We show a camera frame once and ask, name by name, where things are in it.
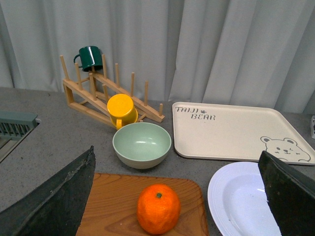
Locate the grey curtain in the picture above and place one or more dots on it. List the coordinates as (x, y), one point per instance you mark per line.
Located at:
(238, 52)

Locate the wooden dish rack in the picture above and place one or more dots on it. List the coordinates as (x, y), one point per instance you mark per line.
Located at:
(90, 95)

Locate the orange fruit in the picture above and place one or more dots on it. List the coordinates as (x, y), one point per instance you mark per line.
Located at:
(158, 209)

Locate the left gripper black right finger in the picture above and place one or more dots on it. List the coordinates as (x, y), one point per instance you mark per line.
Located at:
(290, 196)

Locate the wooden cutting board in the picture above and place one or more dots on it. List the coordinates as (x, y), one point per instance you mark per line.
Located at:
(111, 206)

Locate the yellow mug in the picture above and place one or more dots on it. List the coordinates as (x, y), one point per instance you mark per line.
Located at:
(122, 110)

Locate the beige bear tray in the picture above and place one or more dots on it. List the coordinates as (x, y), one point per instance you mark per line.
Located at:
(225, 132)

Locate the white cup rack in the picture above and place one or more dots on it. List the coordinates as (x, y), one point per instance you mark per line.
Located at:
(312, 126)

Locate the green bowl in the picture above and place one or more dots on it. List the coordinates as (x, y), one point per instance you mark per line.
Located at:
(142, 145)

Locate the dark green mug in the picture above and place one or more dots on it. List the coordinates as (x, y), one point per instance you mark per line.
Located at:
(90, 57)

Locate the grey-green drying rack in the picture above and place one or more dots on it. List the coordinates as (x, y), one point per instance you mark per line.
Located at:
(14, 128)

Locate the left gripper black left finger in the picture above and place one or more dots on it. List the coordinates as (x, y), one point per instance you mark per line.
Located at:
(56, 207)

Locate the white plate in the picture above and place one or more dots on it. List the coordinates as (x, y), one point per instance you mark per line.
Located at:
(237, 201)

